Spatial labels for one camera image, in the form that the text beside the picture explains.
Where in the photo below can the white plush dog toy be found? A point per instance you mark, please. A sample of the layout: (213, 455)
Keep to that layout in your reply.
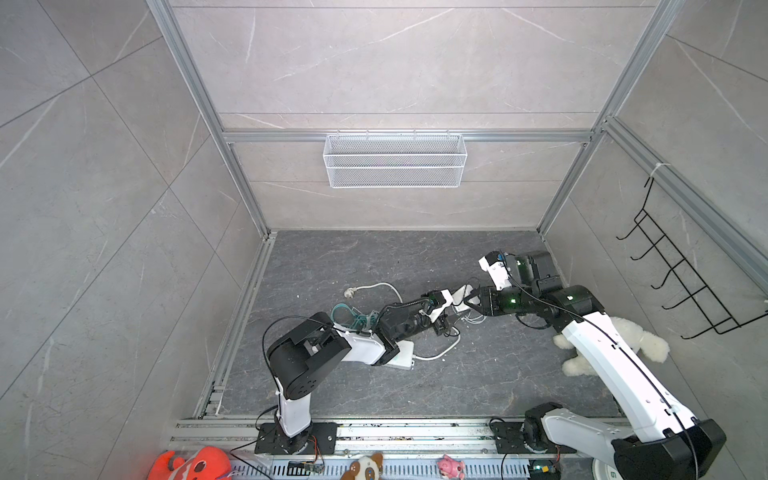
(651, 346)

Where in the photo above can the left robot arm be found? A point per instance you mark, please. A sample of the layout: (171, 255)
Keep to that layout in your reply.
(300, 360)

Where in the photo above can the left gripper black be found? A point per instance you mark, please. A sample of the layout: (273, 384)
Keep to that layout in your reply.
(440, 324)

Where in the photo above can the pink plush toy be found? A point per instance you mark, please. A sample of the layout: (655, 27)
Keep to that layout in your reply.
(451, 469)

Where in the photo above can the brown white plush toy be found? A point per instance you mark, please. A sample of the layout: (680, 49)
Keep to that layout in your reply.
(365, 468)

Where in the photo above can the red plush toy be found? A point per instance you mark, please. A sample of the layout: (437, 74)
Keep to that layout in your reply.
(208, 463)

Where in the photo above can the white multicolour power strip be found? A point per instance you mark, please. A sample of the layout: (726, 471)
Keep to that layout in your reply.
(405, 357)

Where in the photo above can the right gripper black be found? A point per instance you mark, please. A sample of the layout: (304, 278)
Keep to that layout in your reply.
(489, 301)

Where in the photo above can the white wire mesh basket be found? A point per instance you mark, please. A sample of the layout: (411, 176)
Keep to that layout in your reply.
(370, 161)

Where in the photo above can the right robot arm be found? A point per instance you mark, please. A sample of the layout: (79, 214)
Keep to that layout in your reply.
(664, 440)

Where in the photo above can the white charger with white cable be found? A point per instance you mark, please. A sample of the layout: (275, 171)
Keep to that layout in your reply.
(461, 294)

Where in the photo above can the black wall hook rack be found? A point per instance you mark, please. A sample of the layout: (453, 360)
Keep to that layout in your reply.
(695, 289)

